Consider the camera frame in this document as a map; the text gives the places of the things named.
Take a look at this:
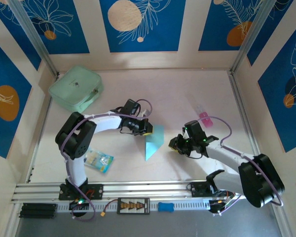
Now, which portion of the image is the light blue cloth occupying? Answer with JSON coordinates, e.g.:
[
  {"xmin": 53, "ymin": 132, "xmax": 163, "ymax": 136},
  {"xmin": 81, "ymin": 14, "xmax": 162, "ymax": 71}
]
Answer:
[{"xmin": 145, "ymin": 124, "xmax": 165, "ymax": 161}]

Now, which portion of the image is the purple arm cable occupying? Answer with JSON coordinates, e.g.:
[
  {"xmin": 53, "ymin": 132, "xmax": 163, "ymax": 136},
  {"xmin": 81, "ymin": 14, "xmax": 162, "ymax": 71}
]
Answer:
[
  {"xmin": 60, "ymin": 99, "xmax": 153, "ymax": 222},
  {"xmin": 197, "ymin": 116, "xmax": 284, "ymax": 215}
]

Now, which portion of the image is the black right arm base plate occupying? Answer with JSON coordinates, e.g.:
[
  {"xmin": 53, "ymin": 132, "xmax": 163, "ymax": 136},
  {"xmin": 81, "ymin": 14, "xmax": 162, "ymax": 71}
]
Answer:
[{"xmin": 187, "ymin": 181, "xmax": 236, "ymax": 198}]

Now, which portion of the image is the pink clear plastic stick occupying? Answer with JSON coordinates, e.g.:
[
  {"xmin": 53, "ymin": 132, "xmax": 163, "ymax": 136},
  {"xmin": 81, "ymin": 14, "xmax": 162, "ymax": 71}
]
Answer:
[{"xmin": 194, "ymin": 105, "xmax": 214, "ymax": 128}]

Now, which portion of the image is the circuit board with orange wires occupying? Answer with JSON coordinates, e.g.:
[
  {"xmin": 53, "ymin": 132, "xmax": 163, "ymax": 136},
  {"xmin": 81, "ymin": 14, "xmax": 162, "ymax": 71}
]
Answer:
[{"xmin": 209, "ymin": 198, "xmax": 232, "ymax": 215}]

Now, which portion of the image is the blue foam block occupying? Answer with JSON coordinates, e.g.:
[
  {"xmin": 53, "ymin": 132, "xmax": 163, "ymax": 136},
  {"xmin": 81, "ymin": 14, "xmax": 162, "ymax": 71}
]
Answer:
[{"xmin": 157, "ymin": 201, "xmax": 175, "ymax": 212}]

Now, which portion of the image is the aluminium mounting rail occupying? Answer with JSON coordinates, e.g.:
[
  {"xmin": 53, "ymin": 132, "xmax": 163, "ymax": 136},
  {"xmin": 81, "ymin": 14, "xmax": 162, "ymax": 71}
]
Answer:
[{"xmin": 11, "ymin": 178, "xmax": 283, "ymax": 205}]

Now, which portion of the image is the slotted grey cable duct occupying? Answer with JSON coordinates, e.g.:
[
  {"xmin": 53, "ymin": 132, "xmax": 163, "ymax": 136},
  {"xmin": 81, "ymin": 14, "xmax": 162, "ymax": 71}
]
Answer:
[{"xmin": 56, "ymin": 199, "xmax": 211, "ymax": 213}]

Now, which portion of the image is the black ribbed block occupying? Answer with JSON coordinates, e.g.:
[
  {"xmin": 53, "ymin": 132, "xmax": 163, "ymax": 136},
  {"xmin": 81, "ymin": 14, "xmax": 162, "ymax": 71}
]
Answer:
[{"xmin": 19, "ymin": 202, "xmax": 58, "ymax": 219}]

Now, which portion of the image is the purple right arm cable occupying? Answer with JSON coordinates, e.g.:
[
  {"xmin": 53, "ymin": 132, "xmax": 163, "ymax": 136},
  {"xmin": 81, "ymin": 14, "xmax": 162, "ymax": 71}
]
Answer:
[{"xmin": 197, "ymin": 116, "xmax": 284, "ymax": 215}]

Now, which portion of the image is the circuit board with green light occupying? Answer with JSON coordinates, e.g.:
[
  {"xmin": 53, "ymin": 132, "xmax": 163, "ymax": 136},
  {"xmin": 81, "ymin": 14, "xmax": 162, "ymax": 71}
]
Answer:
[{"xmin": 69, "ymin": 199, "xmax": 90, "ymax": 211}]

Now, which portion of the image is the mint green zipper pouch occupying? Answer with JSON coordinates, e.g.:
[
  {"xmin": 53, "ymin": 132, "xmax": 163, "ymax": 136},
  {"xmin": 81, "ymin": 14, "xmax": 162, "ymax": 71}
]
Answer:
[{"xmin": 48, "ymin": 65, "xmax": 105, "ymax": 115}]

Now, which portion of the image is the black power distribution board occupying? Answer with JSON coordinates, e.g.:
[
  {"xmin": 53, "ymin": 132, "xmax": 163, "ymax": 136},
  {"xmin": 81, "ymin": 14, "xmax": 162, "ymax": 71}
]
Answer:
[{"xmin": 116, "ymin": 197, "xmax": 150, "ymax": 215}]

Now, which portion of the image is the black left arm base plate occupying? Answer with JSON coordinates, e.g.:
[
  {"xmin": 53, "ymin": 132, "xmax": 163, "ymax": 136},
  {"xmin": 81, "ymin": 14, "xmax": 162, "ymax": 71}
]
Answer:
[{"xmin": 58, "ymin": 184, "xmax": 104, "ymax": 200}]

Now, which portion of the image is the blue snack packet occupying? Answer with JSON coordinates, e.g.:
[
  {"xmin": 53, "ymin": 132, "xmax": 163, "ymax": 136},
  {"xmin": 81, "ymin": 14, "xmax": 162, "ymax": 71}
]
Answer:
[{"xmin": 84, "ymin": 148, "xmax": 114, "ymax": 175}]

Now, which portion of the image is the aluminium frame post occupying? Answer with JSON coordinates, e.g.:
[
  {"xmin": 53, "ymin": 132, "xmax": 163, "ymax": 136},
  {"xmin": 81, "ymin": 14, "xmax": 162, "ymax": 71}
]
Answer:
[
  {"xmin": 7, "ymin": 0, "xmax": 60, "ymax": 78},
  {"xmin": 228, "ymin": 0, "xmax": 275, "ymax": 76}
]

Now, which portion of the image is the brown wire with yellow plug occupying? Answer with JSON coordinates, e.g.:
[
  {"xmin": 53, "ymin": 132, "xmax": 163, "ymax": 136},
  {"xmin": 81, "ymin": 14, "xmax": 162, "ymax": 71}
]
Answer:
[{"xmin": 100, "ymin": 198, "xmax": 119, "ymax": 218}]

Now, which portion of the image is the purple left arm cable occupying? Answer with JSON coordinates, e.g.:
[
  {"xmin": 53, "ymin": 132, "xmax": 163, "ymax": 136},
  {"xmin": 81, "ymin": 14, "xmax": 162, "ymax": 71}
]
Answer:
[{"xmin": 60, "ymin": 99, "xmax": 153, "ymax": 222}]

